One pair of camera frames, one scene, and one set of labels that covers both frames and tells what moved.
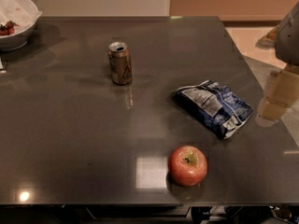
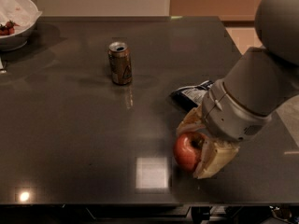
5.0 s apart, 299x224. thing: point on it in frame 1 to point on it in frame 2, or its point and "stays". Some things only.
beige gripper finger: x=281 y=91 to x=222 y=117
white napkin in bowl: x=18 y=9 stays
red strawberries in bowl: x=8 y=28 stays
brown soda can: x=121 y=63 stays
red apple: x=188 y=166 to x=187 y=149
